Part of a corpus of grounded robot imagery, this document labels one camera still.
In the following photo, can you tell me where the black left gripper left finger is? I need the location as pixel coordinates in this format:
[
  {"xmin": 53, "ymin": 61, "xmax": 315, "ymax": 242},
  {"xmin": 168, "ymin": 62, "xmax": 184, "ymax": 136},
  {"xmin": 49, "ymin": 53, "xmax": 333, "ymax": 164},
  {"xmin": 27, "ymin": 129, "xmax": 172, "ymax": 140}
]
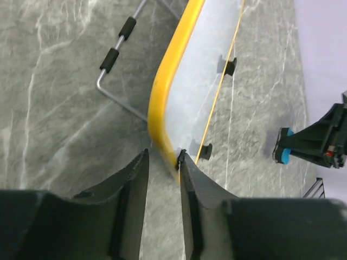
[{"xmin": 1, "ymin": 150, "xmax": 149, "ymax": 259}]

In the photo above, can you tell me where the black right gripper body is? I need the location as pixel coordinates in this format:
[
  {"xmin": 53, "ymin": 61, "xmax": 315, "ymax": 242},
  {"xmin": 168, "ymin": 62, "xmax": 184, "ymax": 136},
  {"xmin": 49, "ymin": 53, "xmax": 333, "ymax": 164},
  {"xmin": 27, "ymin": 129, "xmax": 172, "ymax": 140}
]
[{"xmin": 324, "ymin": 92, "xmax": 346, "ymax": 168}]

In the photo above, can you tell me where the aluminium right side rail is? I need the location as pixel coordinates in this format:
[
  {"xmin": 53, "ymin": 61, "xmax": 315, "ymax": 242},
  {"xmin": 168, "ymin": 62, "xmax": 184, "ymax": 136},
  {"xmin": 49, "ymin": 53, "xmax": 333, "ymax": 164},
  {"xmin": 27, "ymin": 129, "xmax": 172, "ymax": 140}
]
[{"xmin": 303, "ymin": 178, "xmax": 325, "ymax": 199}]

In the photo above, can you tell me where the yellow framed whiteboard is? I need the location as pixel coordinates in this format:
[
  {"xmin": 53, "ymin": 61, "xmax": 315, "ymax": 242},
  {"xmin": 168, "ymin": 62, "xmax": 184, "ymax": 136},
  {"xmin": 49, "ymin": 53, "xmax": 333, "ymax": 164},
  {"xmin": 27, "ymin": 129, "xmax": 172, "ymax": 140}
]
[{"xmin": 147, "ymin": 1, "xmax": 245, "ymax": 179}]

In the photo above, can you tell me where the blue whiteboard eraser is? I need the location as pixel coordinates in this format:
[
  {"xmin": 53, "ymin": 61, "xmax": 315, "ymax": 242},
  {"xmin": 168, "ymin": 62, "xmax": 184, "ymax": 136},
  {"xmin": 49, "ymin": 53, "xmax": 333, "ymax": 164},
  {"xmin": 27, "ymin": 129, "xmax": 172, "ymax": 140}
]
[{"xmin": 272, "ymin": 127, "xmax": 294, "ymax": 165}]

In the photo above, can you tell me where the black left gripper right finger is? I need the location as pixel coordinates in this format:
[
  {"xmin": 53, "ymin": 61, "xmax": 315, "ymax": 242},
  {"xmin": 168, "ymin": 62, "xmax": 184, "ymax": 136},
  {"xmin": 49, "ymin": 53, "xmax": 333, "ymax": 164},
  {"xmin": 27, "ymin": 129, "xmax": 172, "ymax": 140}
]
[{"xmin": 178, "ymin": 150, "xmax": 346, "ymax": 259}]

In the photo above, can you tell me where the black whiteboard foot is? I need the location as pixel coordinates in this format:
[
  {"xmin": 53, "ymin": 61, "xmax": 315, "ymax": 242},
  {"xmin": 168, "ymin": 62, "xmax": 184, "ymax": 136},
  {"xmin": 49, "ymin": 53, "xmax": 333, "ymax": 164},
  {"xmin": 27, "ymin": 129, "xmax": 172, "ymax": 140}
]
[
  {"xmin": 217, "ymin": 55, "xmax": 237, "ymax": 76},
  {"xmin": 189, "ymin": 139, "xmax": 213, "ymax": 160}
]

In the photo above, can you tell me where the black left whiteboard foot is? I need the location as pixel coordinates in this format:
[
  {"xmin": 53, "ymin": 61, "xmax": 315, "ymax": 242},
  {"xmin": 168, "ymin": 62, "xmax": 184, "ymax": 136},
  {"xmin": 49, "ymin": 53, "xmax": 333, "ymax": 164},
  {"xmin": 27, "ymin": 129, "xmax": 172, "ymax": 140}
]
[{"xmin": 189, "ymin": 139, "xmax": 213, "ymax": 160}]

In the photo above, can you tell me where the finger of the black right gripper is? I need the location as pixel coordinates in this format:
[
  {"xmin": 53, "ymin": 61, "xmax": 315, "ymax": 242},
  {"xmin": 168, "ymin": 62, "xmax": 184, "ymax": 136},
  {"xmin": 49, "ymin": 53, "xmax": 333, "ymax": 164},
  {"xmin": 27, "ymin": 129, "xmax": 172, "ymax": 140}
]
[{"xmin": 280, "ymin": 105, "xmax": 334, "ymax": 160}]

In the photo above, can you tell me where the metal wire whiteboard stand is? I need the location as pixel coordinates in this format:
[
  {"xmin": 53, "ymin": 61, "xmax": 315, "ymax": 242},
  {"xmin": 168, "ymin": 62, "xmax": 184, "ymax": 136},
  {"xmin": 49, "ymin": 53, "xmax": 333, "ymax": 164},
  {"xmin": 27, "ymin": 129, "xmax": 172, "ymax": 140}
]
[{"xmin": 95, "ymin": 1, "xmax": 187, "ymax": 122}]

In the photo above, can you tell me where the black right whiteboard foot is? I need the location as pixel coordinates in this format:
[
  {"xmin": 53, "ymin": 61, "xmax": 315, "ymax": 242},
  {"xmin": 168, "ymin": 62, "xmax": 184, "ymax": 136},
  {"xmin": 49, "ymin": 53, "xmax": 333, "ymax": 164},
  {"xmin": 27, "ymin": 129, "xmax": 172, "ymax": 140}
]
[{"xmin": 217, "ymin": 55, "xmax": 237, "ymax": 76}]

